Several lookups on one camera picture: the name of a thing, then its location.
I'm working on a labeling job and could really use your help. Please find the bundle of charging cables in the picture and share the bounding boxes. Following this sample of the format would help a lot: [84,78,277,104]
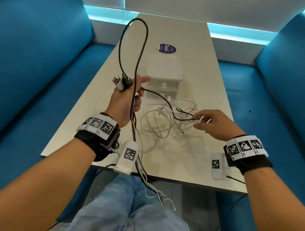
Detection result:
[95,76,194,213]

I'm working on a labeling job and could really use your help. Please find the grey metal table base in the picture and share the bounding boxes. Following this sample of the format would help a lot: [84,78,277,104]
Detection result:
[159,182,229,231]

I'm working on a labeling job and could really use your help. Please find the black camera cable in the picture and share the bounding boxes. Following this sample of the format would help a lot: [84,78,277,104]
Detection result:
[196,171,247,231]
[45,156,118,231]

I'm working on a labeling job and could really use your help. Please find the blue sofa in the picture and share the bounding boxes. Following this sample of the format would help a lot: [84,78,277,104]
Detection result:
[0,0,124,224]
[194,2,305,231]

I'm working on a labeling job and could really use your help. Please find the person's right forearm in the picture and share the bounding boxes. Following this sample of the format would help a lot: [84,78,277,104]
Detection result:
[237,164,305,231]

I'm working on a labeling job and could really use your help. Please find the light blue jeans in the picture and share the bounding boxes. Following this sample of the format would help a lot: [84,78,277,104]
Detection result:
[61,166,207,231]

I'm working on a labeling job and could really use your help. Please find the person's left hand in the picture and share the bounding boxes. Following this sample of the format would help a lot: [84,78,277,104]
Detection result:
[102,70,151,131]

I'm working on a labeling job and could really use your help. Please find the white mini drawer box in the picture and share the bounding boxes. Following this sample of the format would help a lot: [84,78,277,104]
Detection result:
[142,53,186,103]

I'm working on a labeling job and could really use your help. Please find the person's left forearm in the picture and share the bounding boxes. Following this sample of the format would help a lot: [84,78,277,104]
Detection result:
[0,128,98,231]

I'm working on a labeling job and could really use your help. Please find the round purple sticker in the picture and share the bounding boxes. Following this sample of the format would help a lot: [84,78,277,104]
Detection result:
[156,42,178,55]

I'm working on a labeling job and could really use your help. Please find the cyan wall light strips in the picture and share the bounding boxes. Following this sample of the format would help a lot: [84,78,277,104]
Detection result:
[82,0,305,51]

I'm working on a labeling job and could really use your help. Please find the white table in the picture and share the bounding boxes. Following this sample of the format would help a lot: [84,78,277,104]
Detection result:
[39,2,271,195]

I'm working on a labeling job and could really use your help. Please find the person's right hand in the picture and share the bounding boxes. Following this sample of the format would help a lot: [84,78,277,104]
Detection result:
[189,106,249,145]

